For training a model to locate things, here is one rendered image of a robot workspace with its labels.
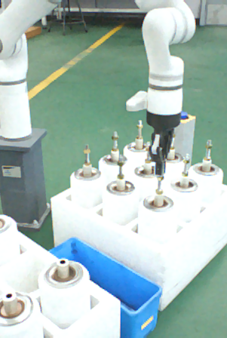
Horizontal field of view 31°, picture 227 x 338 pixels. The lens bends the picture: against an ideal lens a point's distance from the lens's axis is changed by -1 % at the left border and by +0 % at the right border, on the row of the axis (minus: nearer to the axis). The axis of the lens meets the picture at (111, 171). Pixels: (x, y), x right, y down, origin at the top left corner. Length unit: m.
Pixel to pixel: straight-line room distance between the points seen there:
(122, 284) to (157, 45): 0.57
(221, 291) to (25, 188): 0.64
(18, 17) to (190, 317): 0.86
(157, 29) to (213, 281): 0.69
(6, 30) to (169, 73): 0.48
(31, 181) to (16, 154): 0.10
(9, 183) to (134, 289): 0.52
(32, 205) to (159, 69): 0.67
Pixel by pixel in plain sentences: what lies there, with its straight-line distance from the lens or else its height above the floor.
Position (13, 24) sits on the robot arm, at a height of 0.64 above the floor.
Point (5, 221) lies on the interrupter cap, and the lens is 0.95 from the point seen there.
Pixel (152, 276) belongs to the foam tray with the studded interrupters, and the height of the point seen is 0.10.
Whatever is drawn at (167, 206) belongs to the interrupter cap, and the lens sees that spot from 0.98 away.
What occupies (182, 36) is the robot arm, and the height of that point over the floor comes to 0.65.
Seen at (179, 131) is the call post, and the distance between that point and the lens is 1.34.
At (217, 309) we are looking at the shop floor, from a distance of 1.10.
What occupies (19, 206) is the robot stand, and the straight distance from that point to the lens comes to 1.32.
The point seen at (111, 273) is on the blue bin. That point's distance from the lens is 1.05.
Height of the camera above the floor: 0.77
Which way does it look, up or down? 28 degrees down
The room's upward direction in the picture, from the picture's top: straight up
